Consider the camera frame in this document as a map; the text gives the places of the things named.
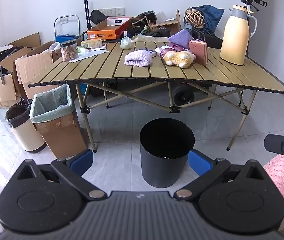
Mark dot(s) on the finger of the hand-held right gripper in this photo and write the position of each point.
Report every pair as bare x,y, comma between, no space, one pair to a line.
277,142

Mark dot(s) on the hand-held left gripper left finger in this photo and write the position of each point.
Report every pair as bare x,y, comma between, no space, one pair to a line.
82,163

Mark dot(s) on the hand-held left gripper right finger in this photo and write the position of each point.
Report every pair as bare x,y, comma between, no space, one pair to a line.
199,163

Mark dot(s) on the black round trash bin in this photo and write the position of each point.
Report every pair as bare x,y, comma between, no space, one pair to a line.
162,172

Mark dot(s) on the yellow plush toy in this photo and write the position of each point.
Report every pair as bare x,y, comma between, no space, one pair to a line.
178,58

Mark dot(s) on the pink and cream sponge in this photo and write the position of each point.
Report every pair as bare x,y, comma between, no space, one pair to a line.
199,52

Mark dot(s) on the pink striped knitted cloth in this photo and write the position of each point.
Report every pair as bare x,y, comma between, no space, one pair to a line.
175,46

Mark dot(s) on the purple cloth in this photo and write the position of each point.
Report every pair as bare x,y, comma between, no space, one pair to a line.
180,37

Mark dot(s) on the beige round trash can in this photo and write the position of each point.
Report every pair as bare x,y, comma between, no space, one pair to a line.
28,137

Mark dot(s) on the tall cardboard bin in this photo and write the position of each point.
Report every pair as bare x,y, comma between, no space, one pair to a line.
62,135

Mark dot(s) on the green plastic bin liner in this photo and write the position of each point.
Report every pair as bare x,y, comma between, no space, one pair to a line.
64,100

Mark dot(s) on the black folding wagon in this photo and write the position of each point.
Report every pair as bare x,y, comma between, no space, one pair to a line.
183,96

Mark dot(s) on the dark grey bag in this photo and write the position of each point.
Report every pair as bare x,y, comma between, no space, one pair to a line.
99,90

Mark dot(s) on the black plastic bin liner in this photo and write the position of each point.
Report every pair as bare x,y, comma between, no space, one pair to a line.
14,120

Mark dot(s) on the tan slatted folding table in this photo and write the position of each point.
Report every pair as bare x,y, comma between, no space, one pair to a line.
207,77

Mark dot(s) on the open cardboard box with clothes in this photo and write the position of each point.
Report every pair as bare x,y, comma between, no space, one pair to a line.
2,90

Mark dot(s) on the white paper sheets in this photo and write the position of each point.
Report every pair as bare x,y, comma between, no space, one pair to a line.
92,53

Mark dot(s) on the clear jar of cookies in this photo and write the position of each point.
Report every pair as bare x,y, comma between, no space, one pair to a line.
69,52

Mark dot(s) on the light purple ribbed towel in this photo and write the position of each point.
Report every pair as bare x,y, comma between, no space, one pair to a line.
138,58

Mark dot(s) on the green and white carton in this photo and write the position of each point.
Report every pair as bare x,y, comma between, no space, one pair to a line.
92,43

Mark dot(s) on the clear knotted plastic bag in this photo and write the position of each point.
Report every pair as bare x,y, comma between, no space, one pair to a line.
126,43

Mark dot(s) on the orange cardboard box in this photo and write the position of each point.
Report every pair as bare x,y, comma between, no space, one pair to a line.
104,33

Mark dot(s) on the beige fabric sheet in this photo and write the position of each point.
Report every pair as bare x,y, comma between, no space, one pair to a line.
152,38

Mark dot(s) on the black cloth bag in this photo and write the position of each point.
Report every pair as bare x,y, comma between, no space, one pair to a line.
158,33

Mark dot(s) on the dark blue bag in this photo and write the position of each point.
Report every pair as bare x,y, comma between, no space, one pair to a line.
213,17

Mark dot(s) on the open brown cardboard box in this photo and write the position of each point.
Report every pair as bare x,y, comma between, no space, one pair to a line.
167,26

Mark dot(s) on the white tissue box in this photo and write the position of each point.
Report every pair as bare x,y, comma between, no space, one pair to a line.
118,22

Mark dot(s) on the woven rattan ball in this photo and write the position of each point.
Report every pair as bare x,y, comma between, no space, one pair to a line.
194,17

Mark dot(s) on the white wall socket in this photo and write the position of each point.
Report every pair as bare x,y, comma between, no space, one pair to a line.
120,10
103,11
111,11

